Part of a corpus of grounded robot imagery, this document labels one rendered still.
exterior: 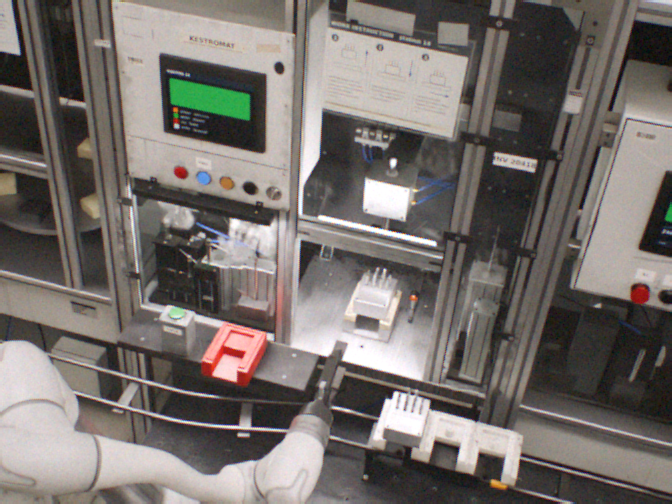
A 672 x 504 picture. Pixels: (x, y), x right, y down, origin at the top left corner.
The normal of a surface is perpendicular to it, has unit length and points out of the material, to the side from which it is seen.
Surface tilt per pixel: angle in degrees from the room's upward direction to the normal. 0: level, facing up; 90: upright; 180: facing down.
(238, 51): 90
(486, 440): 0
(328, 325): 0
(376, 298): 0
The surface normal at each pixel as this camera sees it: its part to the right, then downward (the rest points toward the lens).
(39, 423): 0.45, -0.71
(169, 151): -0.28, 0.59
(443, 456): 0.07, -0.77
